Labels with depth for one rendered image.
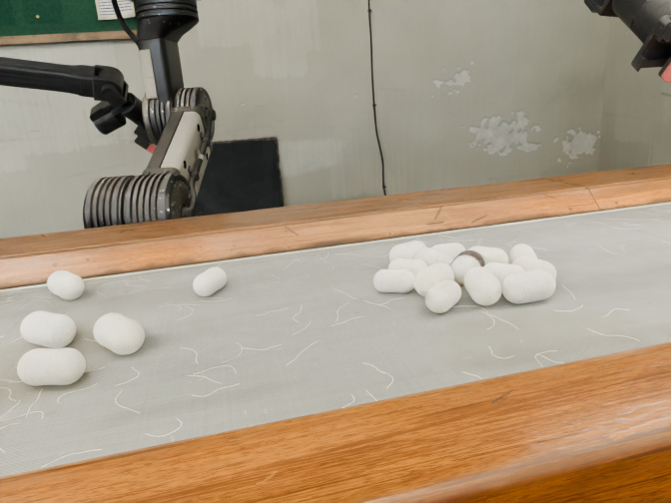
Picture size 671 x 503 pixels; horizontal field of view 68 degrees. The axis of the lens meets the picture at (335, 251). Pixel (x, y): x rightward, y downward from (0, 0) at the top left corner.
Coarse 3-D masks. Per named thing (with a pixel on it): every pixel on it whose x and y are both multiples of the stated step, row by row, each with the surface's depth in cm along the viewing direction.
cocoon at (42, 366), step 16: (32, 352) 27; (48, 352) 27; (64, 352) 27; (80, 352) 27; (32, 368) 26; (48, 368) 26; (64, 368) 26; (80, 368) 27; (32, 384) 27; (48, 384) 27; (64, 384) 27
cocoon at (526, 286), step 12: (516, 276) 33; (528, 276) 33; (540, 276) 33; (552, 276) 33; (504, 288) 33; (516, 288) 32; (528, 288) 32; (540, 288) 32; (552, 288) 33; (516, 300) 33; (528, 300) 33
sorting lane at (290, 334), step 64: (256, 256) 48; (320, 256) 47; (384, 256) 45; (576, 256) 42; (640, 256) 41; (0, 320) 37; (192, 320) 34; (256, 320) 34; (320, 320) 33; (384, 320) 32; (448, 320) 32; (512, 320) 31; (576, 320) 30; (640, 320) 30; (0, 384) 28; (128, 384) 27; (192, 384) 26; (256, 384) 26; (320, 384) 25; (384, 384) 25; (448, 384) 25; (0, 448) 22; (64, 448) 22; (128, 448) 22
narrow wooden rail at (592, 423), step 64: (512, 384) 20; (576, 384) 20; (640, 384) 19; (192, 448) 17; (256, 448) 17; (320, 448) 17; (384, 448) 17; (448, 448) 16; (512, 448) 16; (576, 448) 16; (640, 448) 16
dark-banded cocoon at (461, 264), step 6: (456, 258) 37; (462, 258) 37; (468, 258) 37; (474, 258) 37; (456, 264) 37; (462, 264) 36; (468, 264) 36; (474, 264) 36; (456, 270) 36; (462, 270) 36; (456, 276) 37; (462, 276) 36; (462, 282) 37
